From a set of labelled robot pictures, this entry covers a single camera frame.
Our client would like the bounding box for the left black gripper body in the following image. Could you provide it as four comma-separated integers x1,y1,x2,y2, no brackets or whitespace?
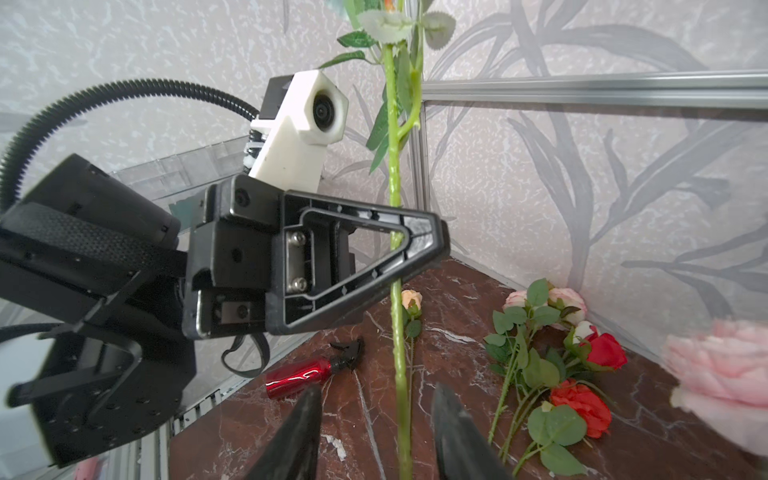
181,174,283,340

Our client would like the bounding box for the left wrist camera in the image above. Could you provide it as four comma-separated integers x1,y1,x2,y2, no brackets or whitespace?
243,70,349,193

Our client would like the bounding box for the peach rose bud stem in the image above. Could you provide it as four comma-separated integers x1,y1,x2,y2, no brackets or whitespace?
402,290,423,415

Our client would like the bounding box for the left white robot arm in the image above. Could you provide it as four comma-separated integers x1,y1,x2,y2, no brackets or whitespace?
1,70,450,467

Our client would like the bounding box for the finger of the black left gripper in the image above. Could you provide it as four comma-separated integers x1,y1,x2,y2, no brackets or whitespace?
266,191,450,335

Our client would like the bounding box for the pale blue flower stem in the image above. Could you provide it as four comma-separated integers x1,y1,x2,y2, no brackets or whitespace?
317,0,458,480

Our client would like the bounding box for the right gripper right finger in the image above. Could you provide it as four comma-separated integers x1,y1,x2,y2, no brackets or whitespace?
431,383,513,480

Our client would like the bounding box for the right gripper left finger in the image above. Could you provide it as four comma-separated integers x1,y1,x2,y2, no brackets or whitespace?
245,386,322,480

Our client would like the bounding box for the light pink rose stem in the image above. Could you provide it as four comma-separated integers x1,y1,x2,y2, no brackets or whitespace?
663,320,767,457

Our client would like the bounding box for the clear plastic tray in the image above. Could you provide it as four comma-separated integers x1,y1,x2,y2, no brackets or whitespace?
111,136,248,231

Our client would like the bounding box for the small red rose spray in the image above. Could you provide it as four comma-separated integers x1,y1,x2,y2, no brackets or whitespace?
484,279,628,477

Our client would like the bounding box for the red handheld tool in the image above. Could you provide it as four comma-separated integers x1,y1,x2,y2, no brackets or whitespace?
265,337,365,400

